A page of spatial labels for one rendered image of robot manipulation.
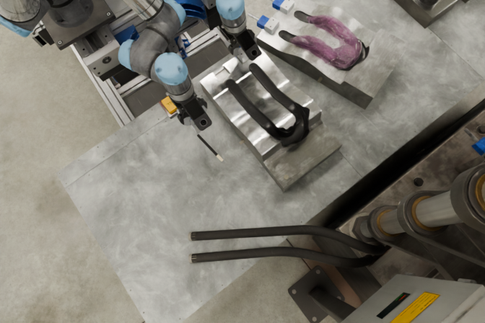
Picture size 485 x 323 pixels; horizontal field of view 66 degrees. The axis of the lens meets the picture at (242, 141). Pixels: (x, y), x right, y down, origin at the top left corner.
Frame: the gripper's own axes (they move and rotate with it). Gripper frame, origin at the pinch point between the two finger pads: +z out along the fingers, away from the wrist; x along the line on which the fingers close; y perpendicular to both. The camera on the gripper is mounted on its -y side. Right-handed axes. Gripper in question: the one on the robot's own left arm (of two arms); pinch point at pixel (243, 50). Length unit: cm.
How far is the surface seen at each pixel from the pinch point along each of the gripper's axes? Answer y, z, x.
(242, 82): -8.4, 3.1, 7.3
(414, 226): -69, -46, 3
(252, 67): -6.0, 4.6, 0.5
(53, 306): -25, 70, 155
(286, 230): -58, -9, 27
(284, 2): 8.6, 10.9, -26.2
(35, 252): 6, 75, 151
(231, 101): -11.7, 1.8, 14.7
